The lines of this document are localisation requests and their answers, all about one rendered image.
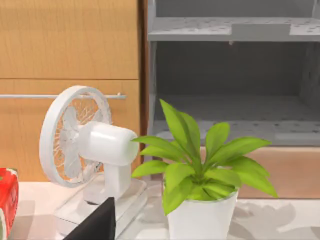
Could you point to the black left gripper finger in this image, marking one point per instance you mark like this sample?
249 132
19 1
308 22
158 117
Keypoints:
100 222

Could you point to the white table fan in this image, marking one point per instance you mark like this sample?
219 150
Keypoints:
100 152

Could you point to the red and white can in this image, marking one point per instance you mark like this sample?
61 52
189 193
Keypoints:
7 197

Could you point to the green plant in white pot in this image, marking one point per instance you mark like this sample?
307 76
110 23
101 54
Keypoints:
197 180

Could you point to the wooden cupboard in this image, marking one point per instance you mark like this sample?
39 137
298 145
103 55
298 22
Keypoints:
143 75

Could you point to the pale wooden drawer front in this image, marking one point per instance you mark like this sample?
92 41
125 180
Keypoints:
287 172

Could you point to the grey pierced drawer inside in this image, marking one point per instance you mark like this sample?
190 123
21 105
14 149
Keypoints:
232 75

